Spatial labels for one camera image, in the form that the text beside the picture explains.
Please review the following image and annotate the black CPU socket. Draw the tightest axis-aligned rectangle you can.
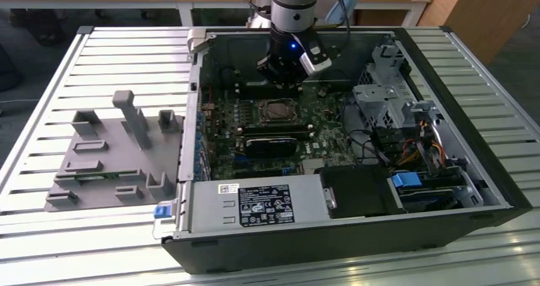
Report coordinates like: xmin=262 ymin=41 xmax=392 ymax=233
xmin=252 ymin=98 xmax=304 ymax=125

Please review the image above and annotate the black disk bay cover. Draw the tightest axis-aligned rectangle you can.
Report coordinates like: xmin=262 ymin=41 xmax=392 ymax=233
xmin=319 ymin=165 xmax=407 ymax=220

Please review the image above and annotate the black RAM stick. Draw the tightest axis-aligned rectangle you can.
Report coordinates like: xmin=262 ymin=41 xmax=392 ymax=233
xmin=242 ymin=130 xmax=310 ymax=139

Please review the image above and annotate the pale blue teach pendant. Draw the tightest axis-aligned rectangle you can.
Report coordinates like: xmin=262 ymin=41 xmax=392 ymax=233
xmin=327 ymin=0 xmax=367 ymax=25

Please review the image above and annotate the black graphics card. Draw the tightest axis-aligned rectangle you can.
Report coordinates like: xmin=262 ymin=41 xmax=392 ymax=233
xmin=243 ymin=136 xmax=300 ymax=158

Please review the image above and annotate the green motherboard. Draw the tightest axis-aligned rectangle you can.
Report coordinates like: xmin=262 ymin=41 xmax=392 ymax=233
xmin=198 ymin=85 xmax=360 ymax=181

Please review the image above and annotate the silver metal drive cage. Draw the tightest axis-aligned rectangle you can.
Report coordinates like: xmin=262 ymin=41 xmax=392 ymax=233
xmin=352 ymin=44 xmax=447 ymax=130

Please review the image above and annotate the small silver heatsink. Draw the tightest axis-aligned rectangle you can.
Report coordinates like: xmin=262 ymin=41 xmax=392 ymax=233
xmin=303 ymin=158 xmax=327 ymax=175

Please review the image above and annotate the silver power supply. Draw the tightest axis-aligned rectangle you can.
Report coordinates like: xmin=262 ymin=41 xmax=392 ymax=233
xmin=186 ymin=174 xmax=331 ymax=235

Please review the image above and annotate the hard disk in blue carrier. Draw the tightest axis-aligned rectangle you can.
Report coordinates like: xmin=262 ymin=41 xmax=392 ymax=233
xmin=390 ymin=171 xmax=463 ymax=211

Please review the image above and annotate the gray parts rack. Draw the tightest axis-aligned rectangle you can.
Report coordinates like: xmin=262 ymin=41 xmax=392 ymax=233
xmin=43 ymin=89 xmax=187 ymax=213

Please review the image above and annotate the wooden cabinet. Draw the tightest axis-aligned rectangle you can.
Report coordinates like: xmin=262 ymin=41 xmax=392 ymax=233
xmin=418 ymin=0 xmax=540 ymax=66

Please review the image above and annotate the green RAM stick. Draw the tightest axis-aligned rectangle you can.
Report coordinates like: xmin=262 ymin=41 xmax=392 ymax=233
xmin=75 ymin=171 xmax=124 ymax=182

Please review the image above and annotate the blue case latch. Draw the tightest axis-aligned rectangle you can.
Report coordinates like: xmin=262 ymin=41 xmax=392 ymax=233
xmin=154 ymin=203 xmax=174 ymax=220

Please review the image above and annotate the black PC case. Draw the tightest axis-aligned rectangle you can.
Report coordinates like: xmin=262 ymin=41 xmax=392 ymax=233
xmin=162 ymin=25 xmax=534 ymax=275

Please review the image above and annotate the black office chair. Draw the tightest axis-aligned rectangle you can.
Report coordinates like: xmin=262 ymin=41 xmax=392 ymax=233
xmin=8 ymin=8 xmax=68 ymax=47

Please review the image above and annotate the white silver wrist camera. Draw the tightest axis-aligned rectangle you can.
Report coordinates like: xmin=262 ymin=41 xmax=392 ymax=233
xmin=298 ymin=40 xmax=334 ymax=77

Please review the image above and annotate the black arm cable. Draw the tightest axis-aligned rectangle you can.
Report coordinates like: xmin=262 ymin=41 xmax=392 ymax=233
xmin=240 ymin=0 xmax=354 ymax=59

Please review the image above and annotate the gray case handle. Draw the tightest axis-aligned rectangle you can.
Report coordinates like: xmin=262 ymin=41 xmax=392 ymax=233
xmin=186 ymin=28 xmax=212 ymax=53

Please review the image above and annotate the orange yellow wire bundle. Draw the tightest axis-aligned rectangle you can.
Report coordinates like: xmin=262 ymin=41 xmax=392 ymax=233
xmin=399 ymin=140 xmax=448 ymax=167

